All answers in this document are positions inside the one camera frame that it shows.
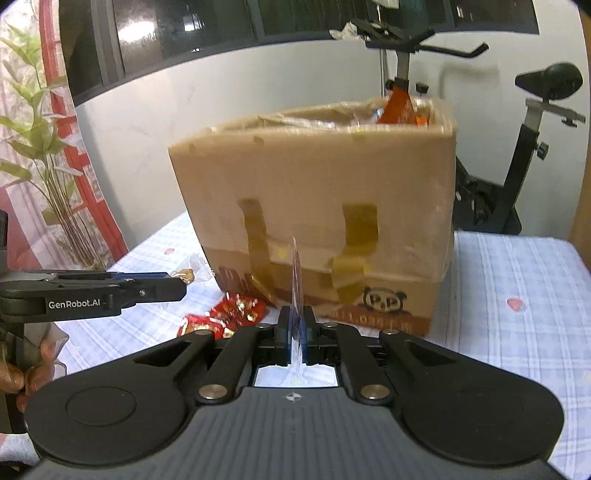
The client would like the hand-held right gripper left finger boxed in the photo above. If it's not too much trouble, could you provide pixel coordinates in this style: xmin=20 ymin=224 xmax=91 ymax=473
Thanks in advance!
xmin=117 ymin=306 xmax=294 ymax=406

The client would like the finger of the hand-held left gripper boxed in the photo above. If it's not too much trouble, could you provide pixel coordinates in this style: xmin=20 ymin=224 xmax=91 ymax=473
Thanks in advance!
xmin=105 ymin=276 xmax=188 ymax=317
xmin=46 ymin=270 xmax=172 ymax=284

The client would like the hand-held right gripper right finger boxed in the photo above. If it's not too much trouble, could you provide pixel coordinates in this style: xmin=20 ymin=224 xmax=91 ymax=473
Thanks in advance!
xmin=300 ymin=306 xmax=465 ymax=406

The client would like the clear blue snack packet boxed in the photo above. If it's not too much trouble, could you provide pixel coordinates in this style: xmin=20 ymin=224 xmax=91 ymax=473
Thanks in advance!
xmin=288 ymin=234 xmax=309 ymax=389

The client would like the taped cardboard box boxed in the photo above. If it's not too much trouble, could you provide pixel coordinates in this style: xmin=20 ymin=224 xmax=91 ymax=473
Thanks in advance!
xmin=167 ymin=95 xmax=459 ymax=337

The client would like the orange snack packet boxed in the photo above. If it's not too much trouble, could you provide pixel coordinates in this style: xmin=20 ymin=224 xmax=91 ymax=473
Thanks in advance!
xmin=376 ymin=87 xmax=417 ymax=126

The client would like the person's left hand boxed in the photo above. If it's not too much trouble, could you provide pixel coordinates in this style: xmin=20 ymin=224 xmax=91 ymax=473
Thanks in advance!
xmin=0 ymin=322 xmax=71 ymax=414

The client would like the clear candy wrapper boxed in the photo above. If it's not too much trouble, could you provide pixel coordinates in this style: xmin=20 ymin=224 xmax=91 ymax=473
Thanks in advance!
xmin=170 ymin=257 xmax=217 ymax=285

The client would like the red plant print curtain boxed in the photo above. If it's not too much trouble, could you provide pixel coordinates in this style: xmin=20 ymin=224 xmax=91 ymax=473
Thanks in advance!
xmin=0 ymin=0 xmax=130 ymax=273

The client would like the plaid strawberry bed sheet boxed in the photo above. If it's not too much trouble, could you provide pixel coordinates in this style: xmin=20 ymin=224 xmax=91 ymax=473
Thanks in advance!
xmin=0 ymin=212 xmax=591 ymax=468

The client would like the black exercise bike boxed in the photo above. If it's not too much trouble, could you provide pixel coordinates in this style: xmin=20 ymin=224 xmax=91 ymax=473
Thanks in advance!
xmin=330 ymin=18 xmax=588 ymax=237

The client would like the dark framed window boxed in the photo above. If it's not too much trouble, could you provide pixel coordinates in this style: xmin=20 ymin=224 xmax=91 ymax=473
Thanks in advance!
xmin=59 ymin=0 xmax=542 ymax=106

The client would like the brown wooden board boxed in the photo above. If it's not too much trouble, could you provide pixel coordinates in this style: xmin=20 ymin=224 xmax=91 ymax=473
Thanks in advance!
xmin=567 ymin=173 xmax=591 ymax=274

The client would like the crumpled white paper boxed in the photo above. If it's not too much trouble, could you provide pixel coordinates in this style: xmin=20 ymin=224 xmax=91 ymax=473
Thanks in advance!
xmin=329 ymin=22 xmax=360 ymax=42

